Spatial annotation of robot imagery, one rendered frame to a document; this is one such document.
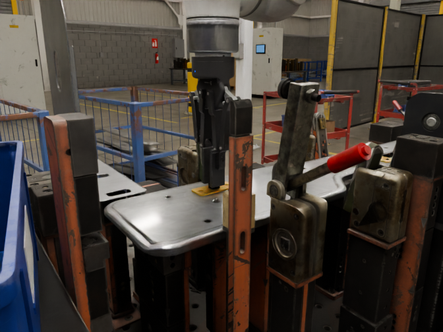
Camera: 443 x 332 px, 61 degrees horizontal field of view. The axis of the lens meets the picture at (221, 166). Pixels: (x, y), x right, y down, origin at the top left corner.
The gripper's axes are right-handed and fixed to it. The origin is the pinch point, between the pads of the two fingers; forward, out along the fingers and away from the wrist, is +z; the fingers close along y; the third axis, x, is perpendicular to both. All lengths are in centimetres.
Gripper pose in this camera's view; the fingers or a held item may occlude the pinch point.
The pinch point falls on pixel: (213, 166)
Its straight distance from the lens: 70.9
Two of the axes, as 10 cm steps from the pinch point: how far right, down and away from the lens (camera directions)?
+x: -8.1, 1.6, -5.6
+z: 0.0, 9.6, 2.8
